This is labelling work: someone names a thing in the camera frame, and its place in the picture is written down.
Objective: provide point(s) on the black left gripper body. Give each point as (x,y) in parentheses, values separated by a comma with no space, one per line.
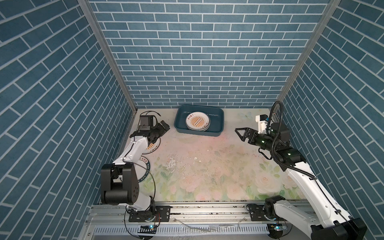
(157,131)

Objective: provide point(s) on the aluminium front rail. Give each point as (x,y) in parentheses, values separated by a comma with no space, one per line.
(191,221)

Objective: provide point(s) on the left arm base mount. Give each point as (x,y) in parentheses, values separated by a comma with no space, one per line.
(153,214)

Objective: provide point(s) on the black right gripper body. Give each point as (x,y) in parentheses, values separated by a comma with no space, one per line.
(263,141)

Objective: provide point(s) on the teal plastic bin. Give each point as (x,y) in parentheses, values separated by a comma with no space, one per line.
(216,116)

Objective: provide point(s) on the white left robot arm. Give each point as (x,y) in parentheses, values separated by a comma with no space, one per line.
(119,180)

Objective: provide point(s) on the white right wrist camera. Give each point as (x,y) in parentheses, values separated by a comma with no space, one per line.
(262,121)

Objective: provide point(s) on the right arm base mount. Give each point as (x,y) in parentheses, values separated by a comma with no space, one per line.
(265,212)

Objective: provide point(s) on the green rim text plate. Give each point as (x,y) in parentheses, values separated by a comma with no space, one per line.
(143,168)

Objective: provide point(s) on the orange sunburst plate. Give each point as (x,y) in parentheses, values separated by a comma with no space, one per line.
(152,147)
(198,121)

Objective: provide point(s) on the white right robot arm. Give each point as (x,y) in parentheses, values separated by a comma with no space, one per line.
(332,221)

